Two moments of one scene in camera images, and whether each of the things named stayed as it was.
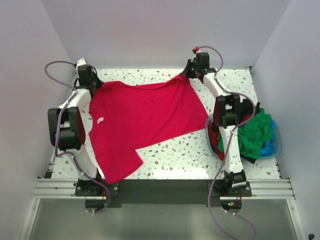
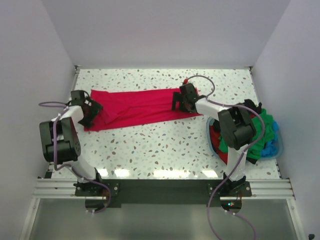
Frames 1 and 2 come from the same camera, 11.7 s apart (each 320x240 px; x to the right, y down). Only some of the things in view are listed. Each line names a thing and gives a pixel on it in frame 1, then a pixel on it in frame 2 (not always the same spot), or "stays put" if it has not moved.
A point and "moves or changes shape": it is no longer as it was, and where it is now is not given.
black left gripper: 99,82 to 95,108
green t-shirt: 252,135 stays put
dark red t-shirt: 214,138 stays put
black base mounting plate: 164,192 stays put
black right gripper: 186,72 to 177,97
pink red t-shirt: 126,117 moves or changes shape
